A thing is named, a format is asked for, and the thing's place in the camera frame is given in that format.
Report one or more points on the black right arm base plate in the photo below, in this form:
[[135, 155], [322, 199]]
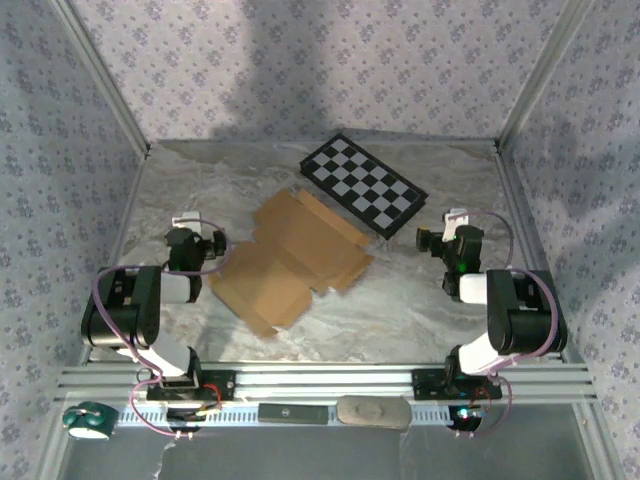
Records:
[[425, 385]]

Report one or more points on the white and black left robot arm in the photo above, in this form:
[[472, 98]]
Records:
[[145, 300]]

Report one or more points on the black and white checkerboard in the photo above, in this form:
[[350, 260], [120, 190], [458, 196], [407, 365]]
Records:
[[362, 185]]

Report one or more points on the black rectangular flat device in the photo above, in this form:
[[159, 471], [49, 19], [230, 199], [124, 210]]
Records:
[[293, 414]]

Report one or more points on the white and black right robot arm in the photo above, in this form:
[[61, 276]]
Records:
[[510, 310]]

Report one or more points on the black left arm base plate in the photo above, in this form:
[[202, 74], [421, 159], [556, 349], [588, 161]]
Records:
[[227, 385]]

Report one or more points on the long aluminium base rail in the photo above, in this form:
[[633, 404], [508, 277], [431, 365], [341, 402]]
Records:
[[325, 380]]

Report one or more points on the aluminium corner post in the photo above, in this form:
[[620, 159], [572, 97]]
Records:
[[545, 65], [105, 80]]

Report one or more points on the brown cardboard paper box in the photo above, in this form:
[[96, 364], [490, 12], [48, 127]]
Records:
[[290, 260]]

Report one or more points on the aluminium side rail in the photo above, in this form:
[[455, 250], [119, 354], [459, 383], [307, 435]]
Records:
[[525, 235]]

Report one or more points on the black controller board with LED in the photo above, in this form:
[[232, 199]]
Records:
[[465, 421]]

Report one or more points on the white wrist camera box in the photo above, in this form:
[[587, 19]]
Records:
[[186, 221], [455, 218]]

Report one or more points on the green tape roll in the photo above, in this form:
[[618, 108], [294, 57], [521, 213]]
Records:
[[90, 422]]

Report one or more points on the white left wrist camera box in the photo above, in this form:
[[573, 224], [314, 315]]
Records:
[[186, 221]]

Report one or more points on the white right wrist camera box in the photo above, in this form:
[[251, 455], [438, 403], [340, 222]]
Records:
[[455, 218]]

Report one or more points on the grey oval metal plate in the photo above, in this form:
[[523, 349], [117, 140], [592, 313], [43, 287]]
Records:
[[374, 412]]

